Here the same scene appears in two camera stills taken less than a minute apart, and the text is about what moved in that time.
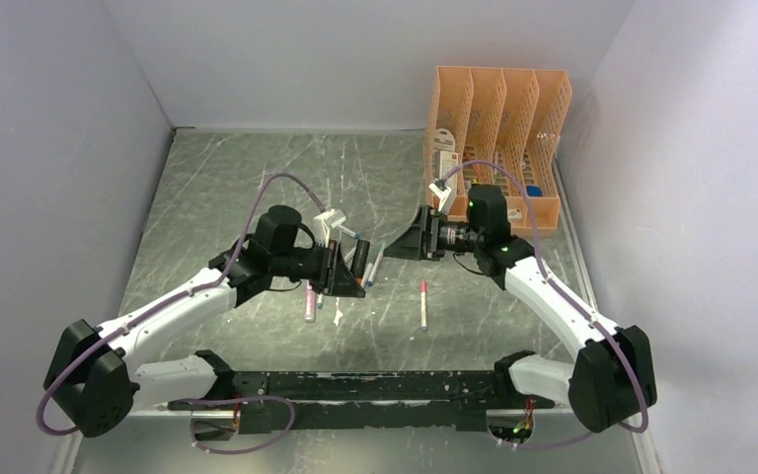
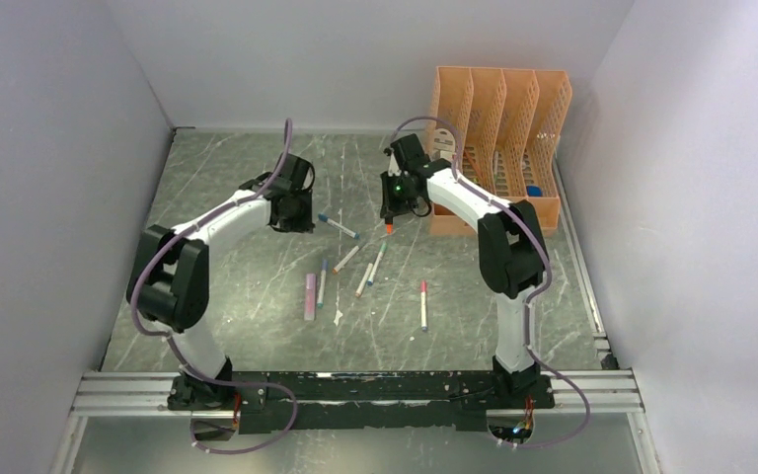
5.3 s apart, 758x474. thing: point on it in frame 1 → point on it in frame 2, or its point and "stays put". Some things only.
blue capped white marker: (348, 232) stays put
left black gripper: (334, 276) → (305, 225)
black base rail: (438, 399) stays put
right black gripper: (421, 240) → (392, 207)
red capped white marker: (423, 305) stays put
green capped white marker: (370, 279) stays put
